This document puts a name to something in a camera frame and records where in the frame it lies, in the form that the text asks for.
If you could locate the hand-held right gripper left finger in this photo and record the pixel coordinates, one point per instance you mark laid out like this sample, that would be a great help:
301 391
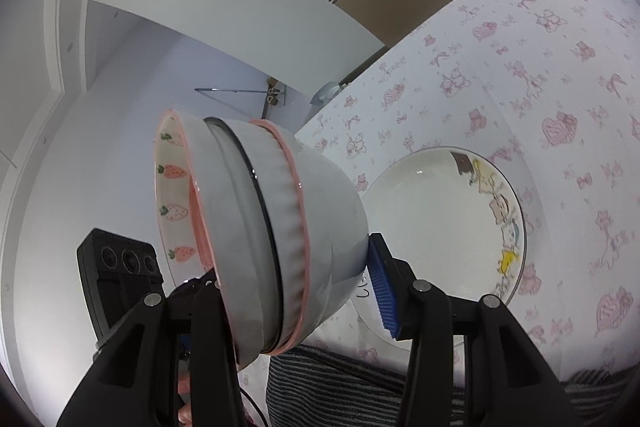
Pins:
210 307

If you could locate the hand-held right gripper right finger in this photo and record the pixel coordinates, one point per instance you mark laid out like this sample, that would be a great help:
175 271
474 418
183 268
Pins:
382 287

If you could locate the pink strawberry bowl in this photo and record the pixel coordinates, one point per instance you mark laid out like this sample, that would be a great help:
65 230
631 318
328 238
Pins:
325 227
225 217

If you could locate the white cartoon plate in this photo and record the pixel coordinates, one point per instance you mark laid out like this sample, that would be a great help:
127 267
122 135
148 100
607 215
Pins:
440 217

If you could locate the white black-rimmed bowl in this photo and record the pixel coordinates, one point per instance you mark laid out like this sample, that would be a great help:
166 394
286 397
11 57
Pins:
282 217

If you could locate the person's left hand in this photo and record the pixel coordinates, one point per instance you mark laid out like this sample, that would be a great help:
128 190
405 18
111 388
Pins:
185 387

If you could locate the striped clothing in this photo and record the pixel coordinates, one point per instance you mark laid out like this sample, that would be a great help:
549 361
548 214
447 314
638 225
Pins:
340 387

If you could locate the pale grey bundle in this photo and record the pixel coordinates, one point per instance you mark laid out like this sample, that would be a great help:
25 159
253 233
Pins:
327 93

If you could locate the metal mop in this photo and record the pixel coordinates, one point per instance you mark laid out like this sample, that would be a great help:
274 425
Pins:
235 90

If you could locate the white pink printed tablecloth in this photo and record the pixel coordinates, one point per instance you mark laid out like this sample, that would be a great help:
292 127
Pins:
550 72

